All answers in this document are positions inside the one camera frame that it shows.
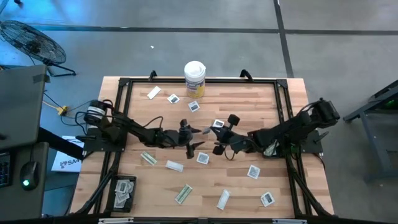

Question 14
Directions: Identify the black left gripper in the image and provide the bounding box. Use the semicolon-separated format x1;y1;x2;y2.
164;119;206;159

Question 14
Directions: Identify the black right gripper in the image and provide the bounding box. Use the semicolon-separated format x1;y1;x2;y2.
208;114;254;156

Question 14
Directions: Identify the white oblong packet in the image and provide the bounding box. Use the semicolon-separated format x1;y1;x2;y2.
216;189;231;210
165;160;185;172
146;85;162;100

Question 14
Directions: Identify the yellow Lysol wipes canister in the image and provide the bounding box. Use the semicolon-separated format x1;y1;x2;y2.
183;60;207;100

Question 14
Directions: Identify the black plastic mesh basket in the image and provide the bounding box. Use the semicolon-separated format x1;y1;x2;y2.
262;136;292;159
107;175;137;214

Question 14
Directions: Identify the white printed paper sheet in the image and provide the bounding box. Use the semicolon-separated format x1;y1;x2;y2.
51;135;85;173

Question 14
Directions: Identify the black metal bar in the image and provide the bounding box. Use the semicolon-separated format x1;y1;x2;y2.
37;126;86;160

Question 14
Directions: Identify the black computer mouse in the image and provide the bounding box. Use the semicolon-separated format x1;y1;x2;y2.
19;161;40;191

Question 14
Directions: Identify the grey desk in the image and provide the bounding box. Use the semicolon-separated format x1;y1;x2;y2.
0;141;50;220

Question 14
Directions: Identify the grey monitor back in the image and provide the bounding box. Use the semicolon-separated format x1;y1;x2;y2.
0;64;50;150

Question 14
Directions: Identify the black floor fan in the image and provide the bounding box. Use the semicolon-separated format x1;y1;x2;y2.
0;20;77;78

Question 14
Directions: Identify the black keyboard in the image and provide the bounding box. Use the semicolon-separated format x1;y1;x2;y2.
0;151;12;189

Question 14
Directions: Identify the silver metal bracket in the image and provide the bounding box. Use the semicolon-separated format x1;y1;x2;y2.
98;217;134;224
272;218;308;224

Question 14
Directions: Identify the yellow extension cable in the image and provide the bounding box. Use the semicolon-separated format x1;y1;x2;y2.
42;100;70;116

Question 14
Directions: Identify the grey metal cart frame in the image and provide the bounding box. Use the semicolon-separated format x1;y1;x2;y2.
343;79;398;183

